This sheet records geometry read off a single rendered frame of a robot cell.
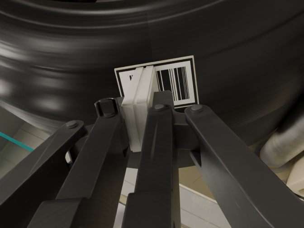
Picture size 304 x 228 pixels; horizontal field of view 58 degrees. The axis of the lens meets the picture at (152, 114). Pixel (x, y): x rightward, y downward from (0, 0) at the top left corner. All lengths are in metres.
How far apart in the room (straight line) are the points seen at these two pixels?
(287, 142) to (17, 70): 0.33
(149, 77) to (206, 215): 3.13
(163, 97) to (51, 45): 0.11
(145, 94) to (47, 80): 0.12
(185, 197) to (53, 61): 3.13
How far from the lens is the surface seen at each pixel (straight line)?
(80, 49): 0.23
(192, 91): 0.21
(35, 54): 0.25
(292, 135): 0.38
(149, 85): 0.16
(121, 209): 0.96
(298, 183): 0.49
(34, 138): 4.05
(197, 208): 3.29
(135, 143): 0.15
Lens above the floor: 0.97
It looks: 17 degrees up
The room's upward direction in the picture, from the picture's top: 68 degrees counter-clockwise
